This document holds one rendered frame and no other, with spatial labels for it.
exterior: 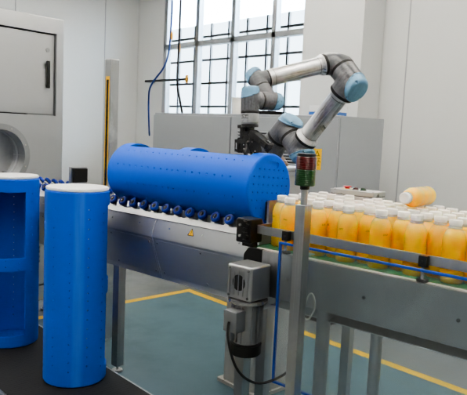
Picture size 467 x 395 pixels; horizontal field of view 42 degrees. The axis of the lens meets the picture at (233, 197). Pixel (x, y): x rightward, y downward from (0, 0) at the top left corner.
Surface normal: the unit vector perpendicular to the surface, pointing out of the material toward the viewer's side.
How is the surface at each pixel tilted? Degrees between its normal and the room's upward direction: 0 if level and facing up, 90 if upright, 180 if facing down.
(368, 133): 90
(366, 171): 90
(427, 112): 90
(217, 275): 109
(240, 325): 90
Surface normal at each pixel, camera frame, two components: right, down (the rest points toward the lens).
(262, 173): 0.76, 0.11
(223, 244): -0.60, -0.28
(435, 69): -0.74, 0.04
